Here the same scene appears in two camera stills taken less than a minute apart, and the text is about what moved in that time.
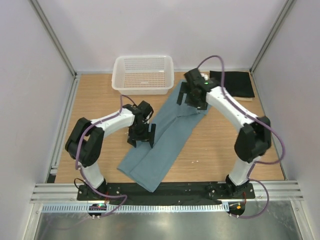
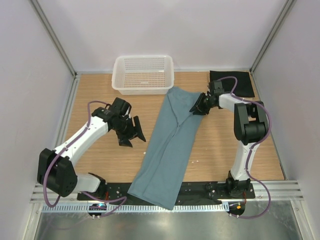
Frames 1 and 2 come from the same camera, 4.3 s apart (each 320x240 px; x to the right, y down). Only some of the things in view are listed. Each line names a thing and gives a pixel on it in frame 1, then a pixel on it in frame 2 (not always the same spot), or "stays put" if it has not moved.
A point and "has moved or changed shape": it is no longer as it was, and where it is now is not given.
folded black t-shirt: [238, 84] stays put
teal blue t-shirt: [149, 162] has moved or changed shape
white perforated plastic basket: [143, 75] stays put
